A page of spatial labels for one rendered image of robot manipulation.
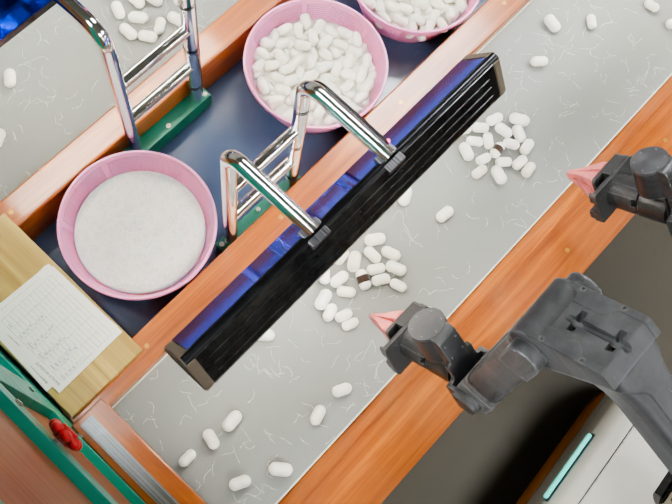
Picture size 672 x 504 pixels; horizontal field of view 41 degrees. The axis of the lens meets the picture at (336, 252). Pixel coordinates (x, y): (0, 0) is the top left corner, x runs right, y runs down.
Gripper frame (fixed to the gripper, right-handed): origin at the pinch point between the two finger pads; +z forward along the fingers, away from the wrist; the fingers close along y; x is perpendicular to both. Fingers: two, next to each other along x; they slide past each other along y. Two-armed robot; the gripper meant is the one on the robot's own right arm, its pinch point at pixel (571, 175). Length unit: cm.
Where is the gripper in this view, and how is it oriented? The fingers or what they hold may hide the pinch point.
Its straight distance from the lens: 156.8
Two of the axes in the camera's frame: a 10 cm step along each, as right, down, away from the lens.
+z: -6.2, -3.2, 7.2
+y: -6.7, 6.9, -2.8
